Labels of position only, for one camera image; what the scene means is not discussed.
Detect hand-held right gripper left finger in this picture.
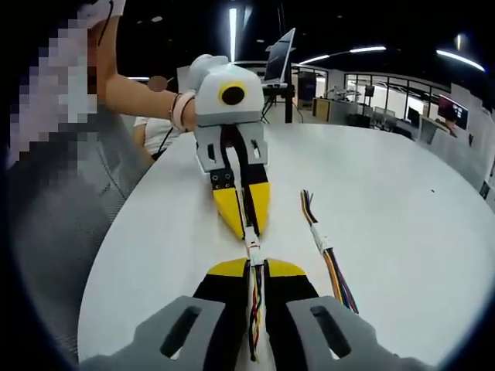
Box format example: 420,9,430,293
79,257,252,371

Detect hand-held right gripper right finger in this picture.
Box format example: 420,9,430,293
264,258,432,371

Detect JST connector plug with wires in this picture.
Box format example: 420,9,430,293
245,247,268,363

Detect mated JST connector wire harness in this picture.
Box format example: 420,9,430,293
299,189,360,316

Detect black tripod laptop stand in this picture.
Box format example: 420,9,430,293
265,81,298,124

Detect ceiling strip light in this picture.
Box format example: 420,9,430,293
228,7,238,63
435,49,486,73
299,46,387,66

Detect wooden cabinet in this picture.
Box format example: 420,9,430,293
311,96,330,119

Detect white worn device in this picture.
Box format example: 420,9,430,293
87,0,127,28

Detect dark monitor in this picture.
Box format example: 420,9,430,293
439,95,469,131

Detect pink wrist bracelets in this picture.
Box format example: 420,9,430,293
169,90,197,133

